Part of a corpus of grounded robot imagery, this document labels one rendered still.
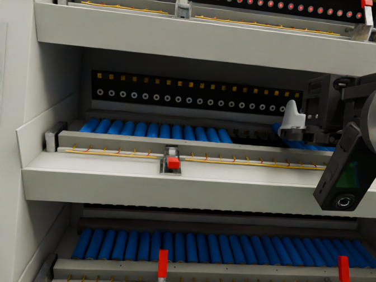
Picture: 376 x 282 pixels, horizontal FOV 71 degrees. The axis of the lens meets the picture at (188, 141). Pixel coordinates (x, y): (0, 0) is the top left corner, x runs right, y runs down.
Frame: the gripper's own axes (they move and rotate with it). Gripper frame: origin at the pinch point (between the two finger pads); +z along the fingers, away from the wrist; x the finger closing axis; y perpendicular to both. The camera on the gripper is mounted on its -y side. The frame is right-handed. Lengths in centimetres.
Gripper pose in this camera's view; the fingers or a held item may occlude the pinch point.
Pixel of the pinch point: (290, 136)
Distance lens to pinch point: 46.5
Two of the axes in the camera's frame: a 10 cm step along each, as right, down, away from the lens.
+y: 0.8, -10.0, -0.5
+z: -1.2, -0.5, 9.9
